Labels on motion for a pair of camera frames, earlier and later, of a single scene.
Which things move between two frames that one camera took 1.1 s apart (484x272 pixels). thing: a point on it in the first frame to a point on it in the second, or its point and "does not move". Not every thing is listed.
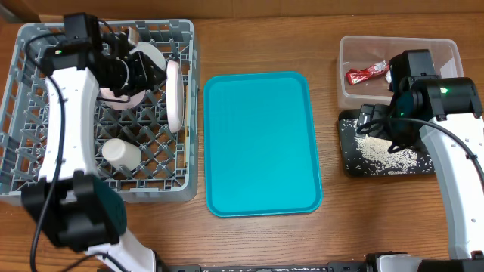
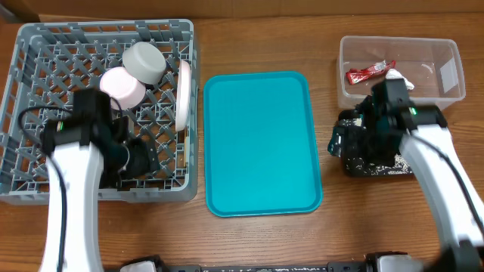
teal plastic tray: x=260 y=156 does not move
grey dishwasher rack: x=150 y=153 does not move
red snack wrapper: x=355 y=75 does not move
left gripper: x=147 y=75 to x=146 y=157
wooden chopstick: x=185 y=144 does not move
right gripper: x=373 y=114 to x=341 y=140
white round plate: x=175 y=95 to x=184 y=94
